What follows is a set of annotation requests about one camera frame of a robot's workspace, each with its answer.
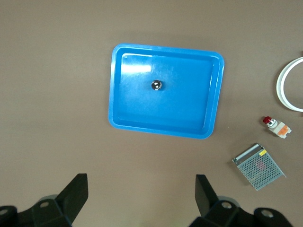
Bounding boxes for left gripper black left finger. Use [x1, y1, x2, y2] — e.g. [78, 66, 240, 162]
[0, 173, 89, 227]

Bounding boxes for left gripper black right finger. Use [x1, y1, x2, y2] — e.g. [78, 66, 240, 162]
[189, 174, 294, 227]

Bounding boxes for small dark cylindrical capacitor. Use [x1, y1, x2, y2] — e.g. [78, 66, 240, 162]
[151, 79, 164, 91]

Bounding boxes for metal mesh power supply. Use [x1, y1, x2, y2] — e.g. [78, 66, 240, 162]
[231, 142, 286, 191]

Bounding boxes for blue plastic tray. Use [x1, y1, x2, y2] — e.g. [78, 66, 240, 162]
[107, 43, 227, 140]

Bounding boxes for large white curved strip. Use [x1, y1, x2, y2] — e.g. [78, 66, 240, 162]
[276, 56, 303, 113]

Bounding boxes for red button orange white switch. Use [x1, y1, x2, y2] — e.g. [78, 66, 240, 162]
[262, 115, 292, 139]

